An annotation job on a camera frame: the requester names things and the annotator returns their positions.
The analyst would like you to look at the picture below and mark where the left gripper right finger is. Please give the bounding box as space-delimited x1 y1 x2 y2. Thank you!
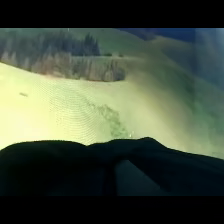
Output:
114 159 168 197

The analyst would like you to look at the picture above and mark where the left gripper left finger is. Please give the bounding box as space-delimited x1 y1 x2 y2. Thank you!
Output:
49 165 114 197

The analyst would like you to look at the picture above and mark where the black garment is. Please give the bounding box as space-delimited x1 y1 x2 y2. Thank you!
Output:
0 136 224 197

